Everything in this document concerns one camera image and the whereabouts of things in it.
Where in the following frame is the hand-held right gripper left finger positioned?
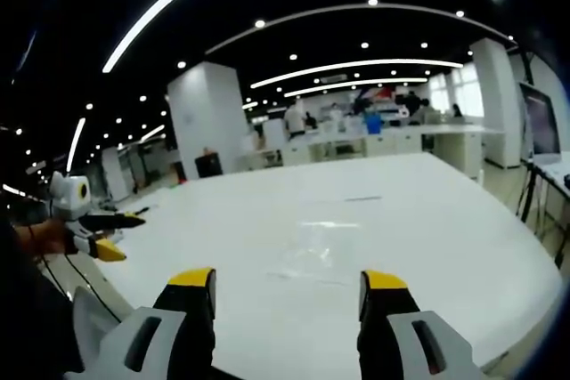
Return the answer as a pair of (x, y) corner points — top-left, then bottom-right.
(64, 266), (219, 380)

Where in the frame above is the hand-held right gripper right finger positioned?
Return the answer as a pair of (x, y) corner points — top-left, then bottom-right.
(355, 269), (486, 380)

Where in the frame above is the clear resealable plastic bag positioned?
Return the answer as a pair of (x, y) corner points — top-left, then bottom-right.
(265, 218), (362, 287)

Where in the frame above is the person's left hand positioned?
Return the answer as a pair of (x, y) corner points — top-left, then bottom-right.
(15, 218), (69, 257)

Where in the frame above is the person's dark clothing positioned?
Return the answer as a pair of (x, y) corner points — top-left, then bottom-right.
(0, 213), (86, 380)

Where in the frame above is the black box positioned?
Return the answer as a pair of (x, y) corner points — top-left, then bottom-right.
(194, 153), (224, 179)

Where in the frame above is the white square pillar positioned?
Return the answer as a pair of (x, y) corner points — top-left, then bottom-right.
(166, 61), (249, 182)
(470, 36), (523, 171)

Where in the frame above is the side table with black legs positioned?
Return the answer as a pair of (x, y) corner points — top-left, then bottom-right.
(515, 155), (570, 268)

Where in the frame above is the long white counter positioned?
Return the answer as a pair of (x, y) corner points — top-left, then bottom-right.
(238, 124), (507, 179)

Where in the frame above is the blue container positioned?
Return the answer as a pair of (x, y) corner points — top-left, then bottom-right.
(363, 113), (384, 135)

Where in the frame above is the group of round ceiling spotlights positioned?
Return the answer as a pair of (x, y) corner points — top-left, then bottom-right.
(12, 0), (517, 163)

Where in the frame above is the computer monitor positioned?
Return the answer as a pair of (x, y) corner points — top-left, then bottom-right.
(517, 81), (563, 158)

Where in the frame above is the black cable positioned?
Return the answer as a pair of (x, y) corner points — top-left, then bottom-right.
(37, 253), (124, 324)

